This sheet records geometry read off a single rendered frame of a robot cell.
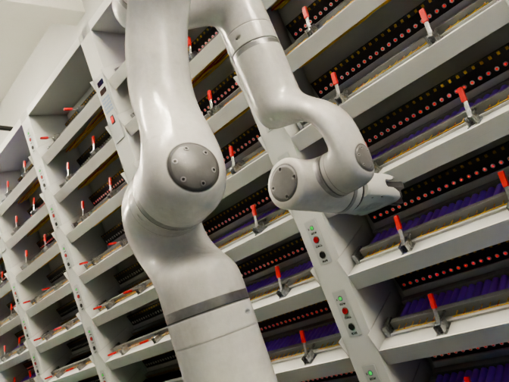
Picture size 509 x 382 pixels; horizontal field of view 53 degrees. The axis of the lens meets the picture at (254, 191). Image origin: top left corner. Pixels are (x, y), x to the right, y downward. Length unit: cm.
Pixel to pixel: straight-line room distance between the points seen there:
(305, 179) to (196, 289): 25
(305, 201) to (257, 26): 32
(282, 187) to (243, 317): 23
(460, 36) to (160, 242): 77
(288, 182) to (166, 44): 28
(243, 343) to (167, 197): 21
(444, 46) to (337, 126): 47
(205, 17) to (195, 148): 34
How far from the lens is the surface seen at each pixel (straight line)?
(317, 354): 157
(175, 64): 80
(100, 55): 215
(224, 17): 94
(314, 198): 82
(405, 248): 130
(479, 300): 130
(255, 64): 89
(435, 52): 122
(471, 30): 119
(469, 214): 126
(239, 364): 68
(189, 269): 69
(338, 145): 79
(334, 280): 139
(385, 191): 95
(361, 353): 142
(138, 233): 77
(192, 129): 71
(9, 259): 318
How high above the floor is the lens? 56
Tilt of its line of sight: 11 degrees up
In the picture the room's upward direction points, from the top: 21 degrees counter-clockwise
